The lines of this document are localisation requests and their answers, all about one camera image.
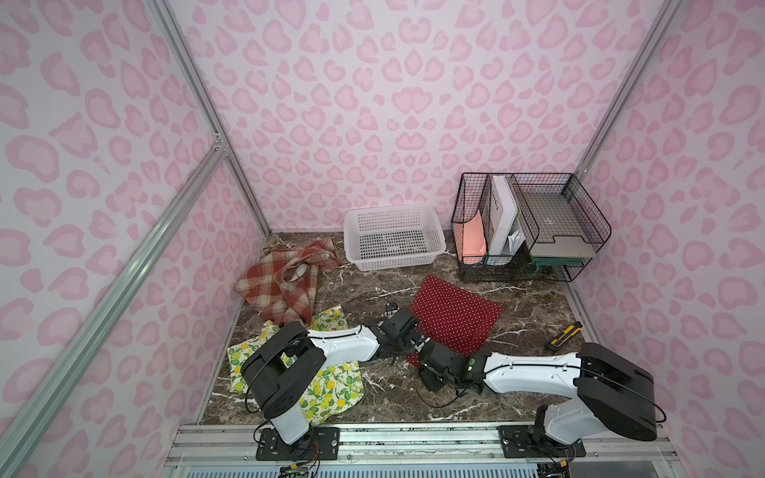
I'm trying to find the aluminium front rail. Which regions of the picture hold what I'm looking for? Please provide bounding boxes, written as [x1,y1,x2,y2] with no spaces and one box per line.
[161,422,687,477]

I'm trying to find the pink folder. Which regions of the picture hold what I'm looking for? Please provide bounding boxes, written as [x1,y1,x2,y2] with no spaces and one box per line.
[455,212,487,265]

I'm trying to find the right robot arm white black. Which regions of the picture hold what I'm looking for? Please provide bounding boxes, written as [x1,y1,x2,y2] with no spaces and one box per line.
[418,341,657,447]

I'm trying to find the green book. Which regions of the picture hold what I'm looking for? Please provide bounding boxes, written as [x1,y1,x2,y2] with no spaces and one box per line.
[531,256,583,269]

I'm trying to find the red plaid skirt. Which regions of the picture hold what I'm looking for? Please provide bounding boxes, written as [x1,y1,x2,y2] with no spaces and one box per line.
[234,237,340,326]

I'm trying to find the yellow black utility knife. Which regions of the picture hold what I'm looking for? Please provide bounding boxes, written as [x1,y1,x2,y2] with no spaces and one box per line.
[545,321,583,352]

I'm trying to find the lemon print skirt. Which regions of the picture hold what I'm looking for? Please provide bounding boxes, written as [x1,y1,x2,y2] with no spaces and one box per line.
[227,305,365,425]

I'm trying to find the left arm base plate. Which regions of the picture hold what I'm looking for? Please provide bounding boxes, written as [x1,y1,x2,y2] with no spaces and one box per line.
[256,427,341,461]

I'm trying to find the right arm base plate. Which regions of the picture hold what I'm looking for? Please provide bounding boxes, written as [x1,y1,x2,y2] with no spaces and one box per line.
[497,425,587,460]

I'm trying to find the white envelope papers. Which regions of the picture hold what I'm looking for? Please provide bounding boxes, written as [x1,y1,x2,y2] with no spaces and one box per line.
[508,229,526,255]

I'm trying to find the grey laptop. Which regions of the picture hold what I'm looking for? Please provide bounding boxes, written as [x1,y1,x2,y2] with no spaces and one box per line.
[523,193,603,261]

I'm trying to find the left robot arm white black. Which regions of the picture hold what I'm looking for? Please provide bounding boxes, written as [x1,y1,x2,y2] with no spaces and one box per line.
[241,309,428,446]

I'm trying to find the white plastic basket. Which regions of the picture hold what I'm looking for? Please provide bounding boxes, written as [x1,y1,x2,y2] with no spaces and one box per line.
[344,205,446,272]

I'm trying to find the white binder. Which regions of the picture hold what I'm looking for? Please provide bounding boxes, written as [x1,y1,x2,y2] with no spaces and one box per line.
[486,174,518,256]

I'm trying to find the black wire desk organizer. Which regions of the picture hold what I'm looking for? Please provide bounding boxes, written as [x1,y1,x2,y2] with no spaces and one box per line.
[451,172,612,282]

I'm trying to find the red polka dot skirt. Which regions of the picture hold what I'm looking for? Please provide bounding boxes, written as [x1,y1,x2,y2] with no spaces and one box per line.
[410,275,505,357]

